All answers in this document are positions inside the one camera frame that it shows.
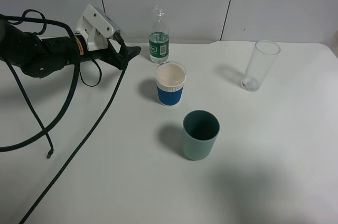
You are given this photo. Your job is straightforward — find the black camera cable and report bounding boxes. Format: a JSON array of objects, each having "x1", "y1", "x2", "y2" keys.
[{"x1": 18, "y1": 33, "x2": 127, "y2": 224}]

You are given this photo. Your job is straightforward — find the white cup blue sleeve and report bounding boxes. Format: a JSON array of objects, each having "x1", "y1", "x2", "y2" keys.
[{"x1": 155, "y1": 62, "x2": 186, "y2": 106}]

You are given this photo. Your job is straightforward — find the teal green cup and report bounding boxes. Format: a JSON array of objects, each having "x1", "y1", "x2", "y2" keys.
[{"x1": 182, "y1": 110, "x2": 220, "y2": 161}]

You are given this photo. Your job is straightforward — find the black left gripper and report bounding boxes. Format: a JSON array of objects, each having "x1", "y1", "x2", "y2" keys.
[{"x1": 78, "y1": 31, "x2": 141, "y2": 70}]

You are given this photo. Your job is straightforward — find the thick black sleeved cable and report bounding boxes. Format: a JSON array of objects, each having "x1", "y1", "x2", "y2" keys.
[{"x1": 0, "y1": 9, "x2": 81, "y2": 159}]

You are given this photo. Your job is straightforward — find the clear bottle green label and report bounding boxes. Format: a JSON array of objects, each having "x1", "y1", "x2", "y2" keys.
[{"x1": 148, "y1": 5, "x2": 169, "y2": 63}]

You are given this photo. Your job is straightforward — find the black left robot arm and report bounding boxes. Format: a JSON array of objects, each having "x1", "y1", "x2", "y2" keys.
[{"x1": 1, "y1": 15, "x2": 141, "y2": 78}]

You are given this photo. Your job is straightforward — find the tall clear glass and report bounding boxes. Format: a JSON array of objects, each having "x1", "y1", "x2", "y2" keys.
[{"x1": 241, "y1": 40, "x2": 281, "y2": 92}]

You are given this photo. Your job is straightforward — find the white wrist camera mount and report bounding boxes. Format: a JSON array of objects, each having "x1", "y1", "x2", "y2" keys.
[{"x1": 75, "y1": 4, "x2": 121, "y2": 51}]

